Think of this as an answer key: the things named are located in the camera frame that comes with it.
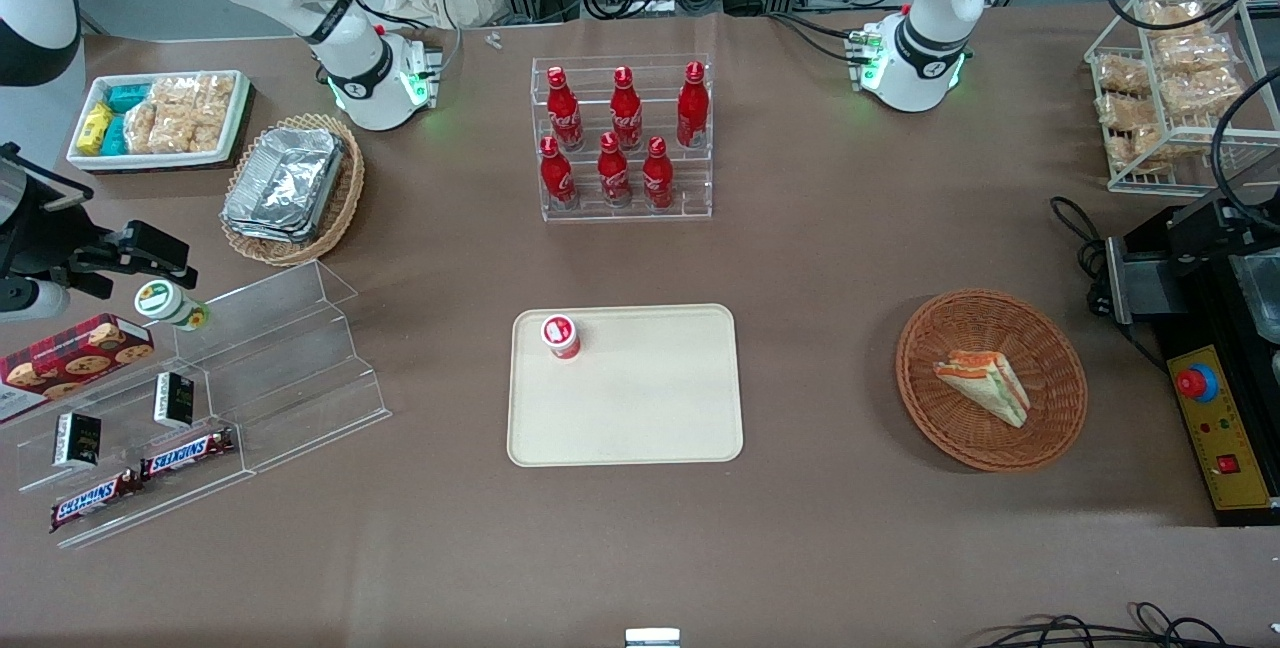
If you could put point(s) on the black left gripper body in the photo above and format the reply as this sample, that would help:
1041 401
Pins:
1232 280

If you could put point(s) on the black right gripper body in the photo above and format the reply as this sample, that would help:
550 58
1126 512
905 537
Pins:
42 236

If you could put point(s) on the triangular sandwich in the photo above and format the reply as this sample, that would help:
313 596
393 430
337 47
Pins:
985 388

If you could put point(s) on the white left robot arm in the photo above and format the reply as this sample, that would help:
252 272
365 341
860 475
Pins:
925 63

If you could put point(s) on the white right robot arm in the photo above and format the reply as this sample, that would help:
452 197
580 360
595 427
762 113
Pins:
345 78

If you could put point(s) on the white rectangular snack tray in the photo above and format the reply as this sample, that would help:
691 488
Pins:
236 118

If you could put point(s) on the oval light wicker basket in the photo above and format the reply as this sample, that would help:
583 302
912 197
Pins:
345 198

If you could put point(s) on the round brown wicker basket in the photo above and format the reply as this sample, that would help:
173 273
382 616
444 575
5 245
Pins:
950 433

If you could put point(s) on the beige plastic tray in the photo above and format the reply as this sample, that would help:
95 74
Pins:
650 398

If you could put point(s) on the green white sunflower cup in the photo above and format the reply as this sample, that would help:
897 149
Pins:
160 301

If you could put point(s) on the red plaid cookie box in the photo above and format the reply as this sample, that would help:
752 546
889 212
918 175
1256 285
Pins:
70 360

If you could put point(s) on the clear bagged pastry snack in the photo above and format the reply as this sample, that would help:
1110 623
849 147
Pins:
1200 93
1140 148
1122 76
1175 15
1125 112
1192 53

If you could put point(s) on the yellow snack packet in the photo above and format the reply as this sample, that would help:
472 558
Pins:
95 128

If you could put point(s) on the aluminium foil container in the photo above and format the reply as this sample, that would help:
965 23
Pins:
290 173
265 233

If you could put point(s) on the teal snack packet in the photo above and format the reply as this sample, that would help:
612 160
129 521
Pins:
116 136
130 97

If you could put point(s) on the clear rice cracker bag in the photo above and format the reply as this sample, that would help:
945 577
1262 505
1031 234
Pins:
175 91
142 130
215 96
185 135

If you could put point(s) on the clear acrylic stepped stand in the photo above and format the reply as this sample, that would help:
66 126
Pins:
120 408
300 378

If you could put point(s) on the small black chocolate box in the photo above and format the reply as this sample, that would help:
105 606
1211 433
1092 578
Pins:
77 439
174 400

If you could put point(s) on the black yellow control box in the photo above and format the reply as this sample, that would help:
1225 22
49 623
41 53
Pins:
1225 438

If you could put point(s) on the Snickers chocolate bar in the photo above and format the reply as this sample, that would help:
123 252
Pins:
95 501
187 455

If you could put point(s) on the red cola bottle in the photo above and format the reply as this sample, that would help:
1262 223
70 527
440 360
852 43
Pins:
564 113
692 108
556 176
613 173
626 113
657 176

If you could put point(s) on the red white yogurt cup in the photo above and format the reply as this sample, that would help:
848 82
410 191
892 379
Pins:
561 336

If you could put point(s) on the clear acrylic bottle rack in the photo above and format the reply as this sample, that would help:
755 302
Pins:
700 183

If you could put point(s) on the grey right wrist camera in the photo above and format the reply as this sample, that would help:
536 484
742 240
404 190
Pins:
30 298

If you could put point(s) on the small white metal bracket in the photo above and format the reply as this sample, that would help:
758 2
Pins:
652 638

